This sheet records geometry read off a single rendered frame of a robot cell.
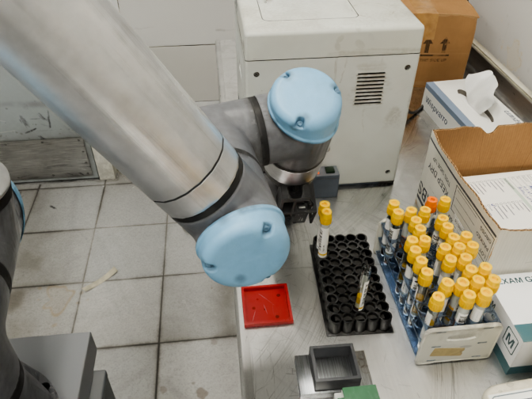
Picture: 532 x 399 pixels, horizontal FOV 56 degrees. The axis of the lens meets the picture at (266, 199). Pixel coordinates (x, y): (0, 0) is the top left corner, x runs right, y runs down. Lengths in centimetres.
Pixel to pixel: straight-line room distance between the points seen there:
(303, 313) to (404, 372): 15
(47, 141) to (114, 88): 212
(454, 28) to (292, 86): 81
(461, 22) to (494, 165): 43
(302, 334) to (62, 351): 31
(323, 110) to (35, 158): 210
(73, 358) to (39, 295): 139
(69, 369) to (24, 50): 44
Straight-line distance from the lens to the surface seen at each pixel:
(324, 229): 73
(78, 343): 69
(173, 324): 183
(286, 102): 50
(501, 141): 93
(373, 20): 83
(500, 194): 90
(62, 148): 244
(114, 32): 33
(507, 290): 74
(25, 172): 257
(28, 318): 200
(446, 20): 127
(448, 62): 131
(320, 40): 79
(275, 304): 74
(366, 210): 90
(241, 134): 49
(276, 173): 60
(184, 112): 35
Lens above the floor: 145
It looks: 40 degrees down
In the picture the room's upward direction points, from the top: straight up
